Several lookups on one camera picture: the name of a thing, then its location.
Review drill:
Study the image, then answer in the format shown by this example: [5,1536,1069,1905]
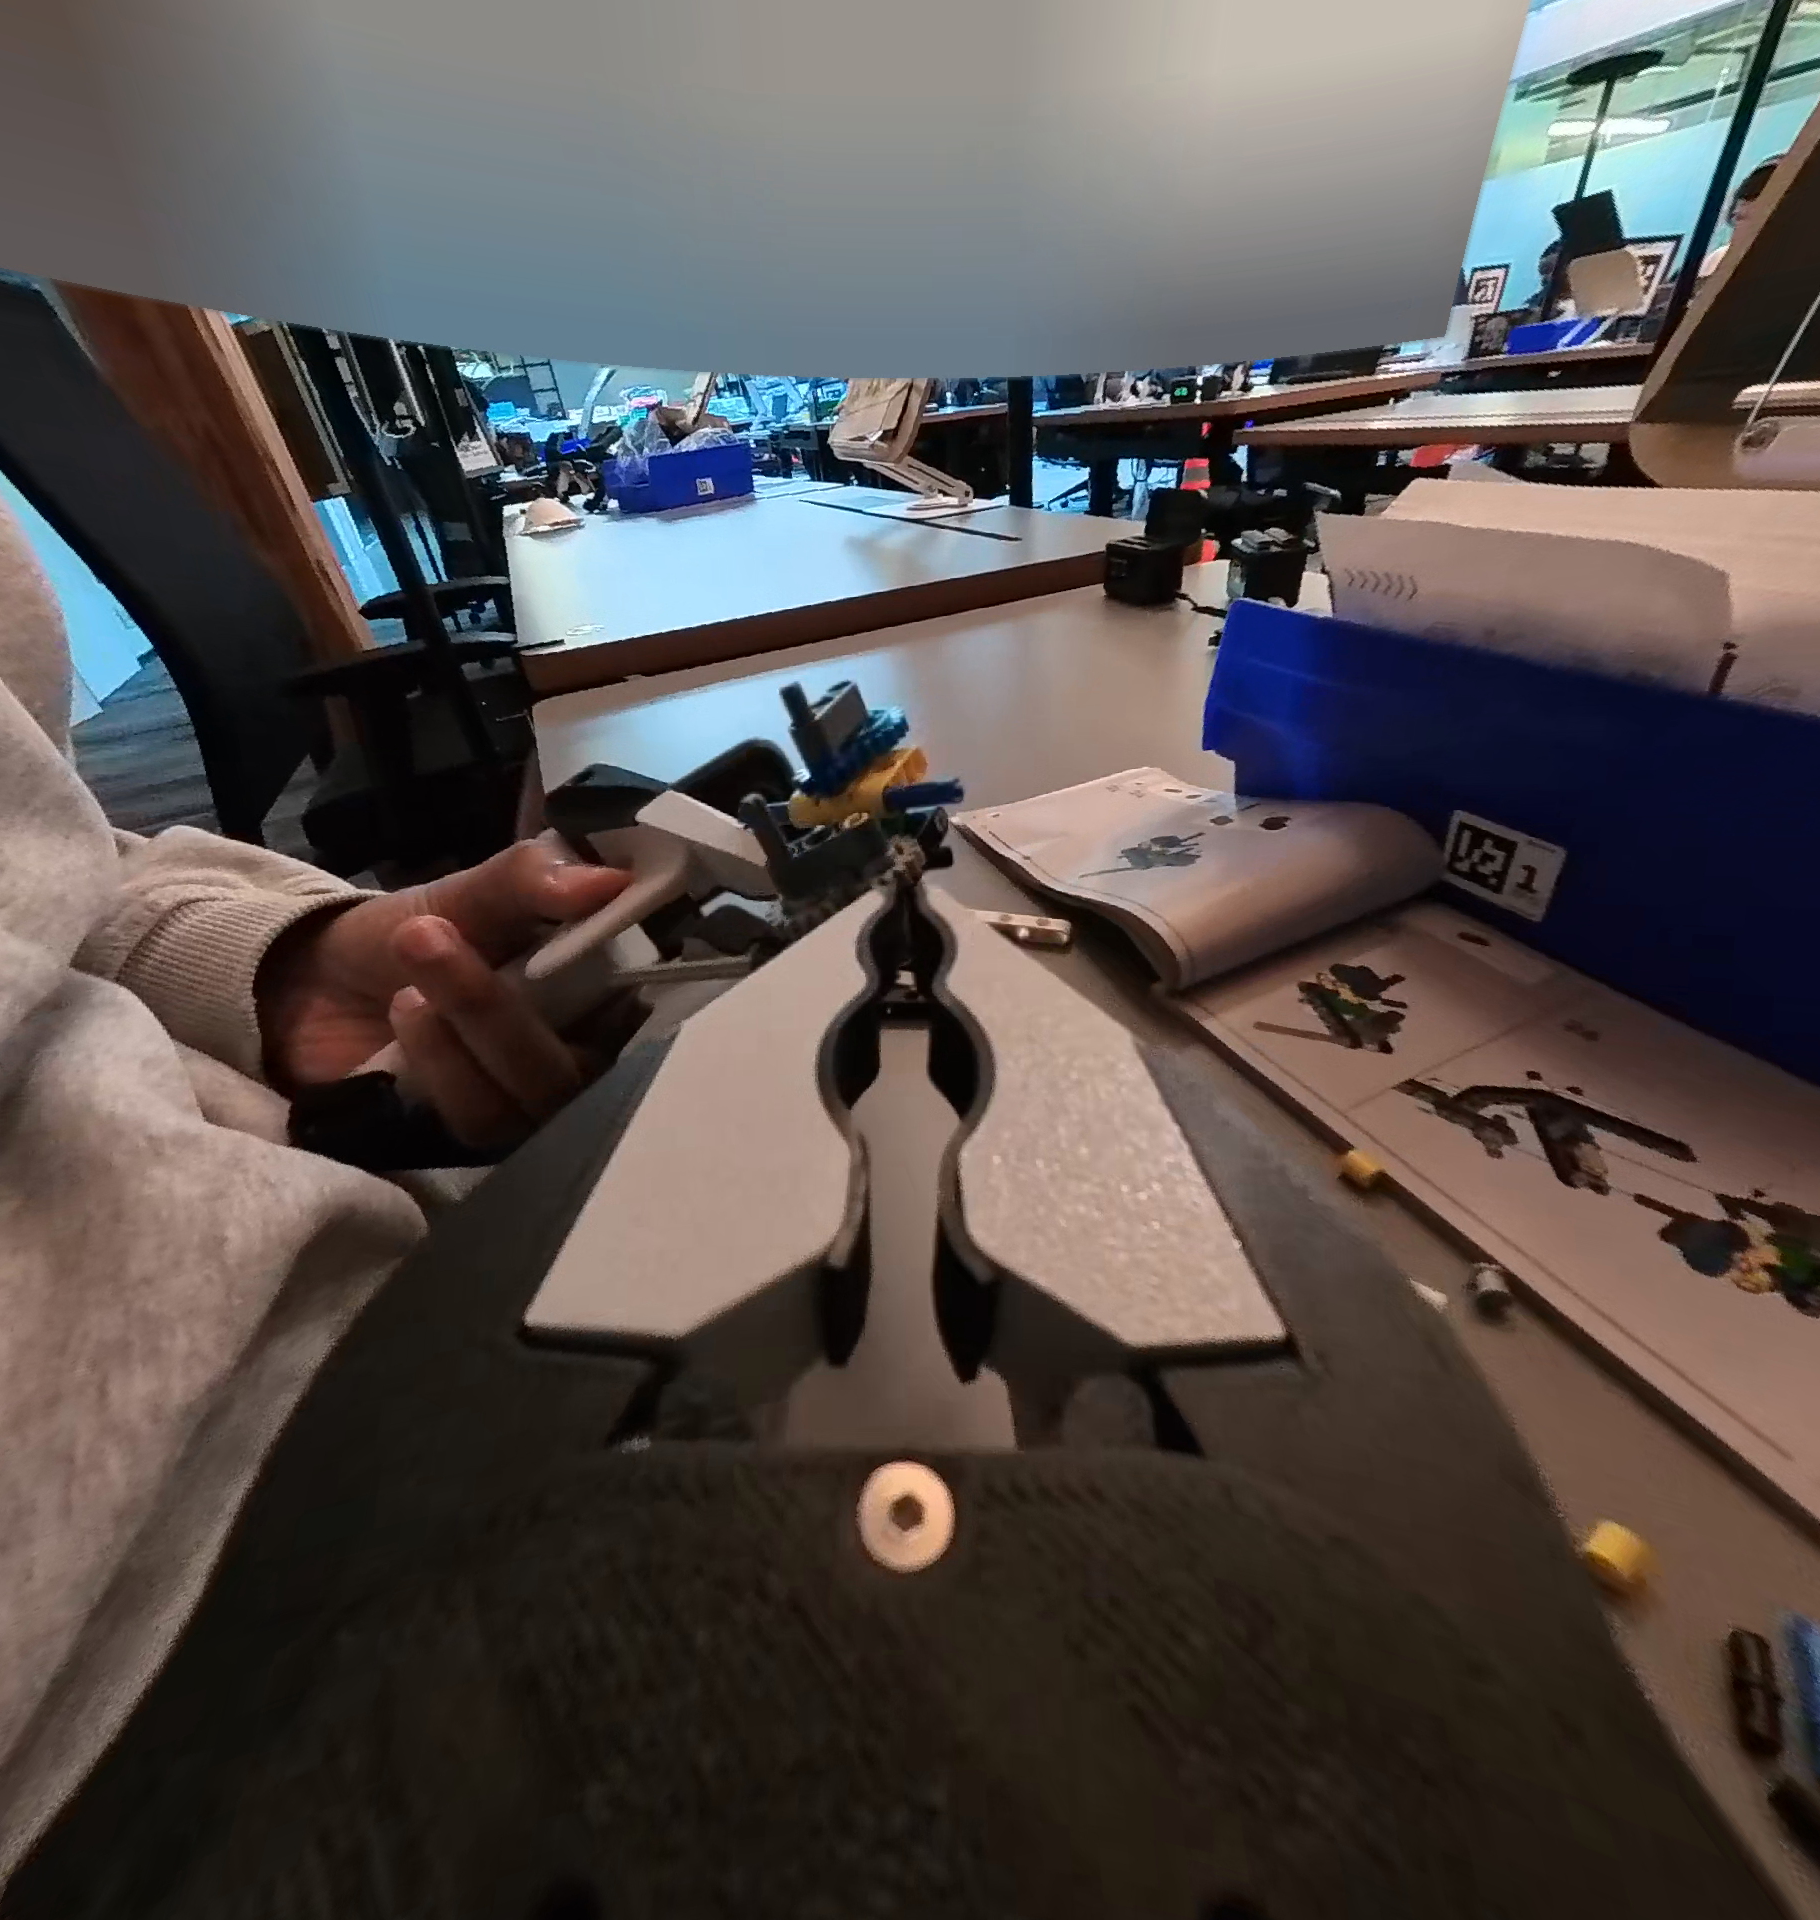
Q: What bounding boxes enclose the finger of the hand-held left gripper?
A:
[629,787,780,905]

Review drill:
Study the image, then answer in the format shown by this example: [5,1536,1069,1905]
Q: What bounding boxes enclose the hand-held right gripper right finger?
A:
[919,881,1288,1449]

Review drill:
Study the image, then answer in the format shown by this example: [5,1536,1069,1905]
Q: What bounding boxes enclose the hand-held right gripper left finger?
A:
[523,881,898,1445]

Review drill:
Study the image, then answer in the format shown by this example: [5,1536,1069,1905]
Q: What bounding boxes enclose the multicoloured lego gear assembly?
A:
[737,677,967,909]

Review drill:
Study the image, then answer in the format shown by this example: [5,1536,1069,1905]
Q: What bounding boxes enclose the person's left forearm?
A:
[0,815,385,1143]

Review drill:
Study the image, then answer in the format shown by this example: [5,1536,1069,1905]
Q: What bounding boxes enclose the lego instruction booklet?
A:
[952,762,1820,1549]

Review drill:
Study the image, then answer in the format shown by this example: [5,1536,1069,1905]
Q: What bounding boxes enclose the person's left hand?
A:
[258,837,635,1150]

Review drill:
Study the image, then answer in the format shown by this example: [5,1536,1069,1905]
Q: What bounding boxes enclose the blue plastic storage bin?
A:
[1201,601,1820,1109]
[606,438,760,517]

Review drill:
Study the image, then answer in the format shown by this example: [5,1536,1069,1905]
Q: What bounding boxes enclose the black cube device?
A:
[1222,524,1322,610]
[1104,531,1200,607]

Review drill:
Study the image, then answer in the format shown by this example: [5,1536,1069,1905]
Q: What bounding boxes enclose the black office chair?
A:
[0,262,537,890]

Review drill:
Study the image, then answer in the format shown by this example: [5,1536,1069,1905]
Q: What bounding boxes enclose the grey zip hoodie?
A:
[0,435,657,1920]

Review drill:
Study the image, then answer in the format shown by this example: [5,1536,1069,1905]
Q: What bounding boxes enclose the wooden shelf board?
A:
[1627,23,1820,496]

